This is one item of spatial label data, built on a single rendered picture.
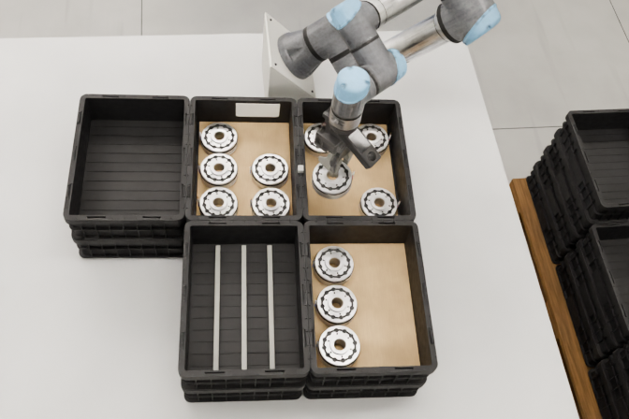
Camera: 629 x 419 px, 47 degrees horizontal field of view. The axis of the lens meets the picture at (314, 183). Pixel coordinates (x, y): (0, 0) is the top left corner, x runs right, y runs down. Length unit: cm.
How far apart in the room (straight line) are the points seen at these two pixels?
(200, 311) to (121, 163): 50
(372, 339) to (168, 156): 76
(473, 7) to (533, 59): 182
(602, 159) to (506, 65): 99
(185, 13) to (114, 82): 123
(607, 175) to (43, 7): 258
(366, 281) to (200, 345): 45
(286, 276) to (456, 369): 52
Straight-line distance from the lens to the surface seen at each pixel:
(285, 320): 185
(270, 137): 212
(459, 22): 195
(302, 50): 219
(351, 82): 159
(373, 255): 195
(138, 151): 210
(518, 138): 338
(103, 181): 206
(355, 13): 165
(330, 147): 178
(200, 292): 188
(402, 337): 188
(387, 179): 208
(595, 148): 283
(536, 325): 215
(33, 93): 245
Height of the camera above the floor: 255
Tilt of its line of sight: 58 degrees down
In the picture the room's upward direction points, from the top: 11 degrees clockwise
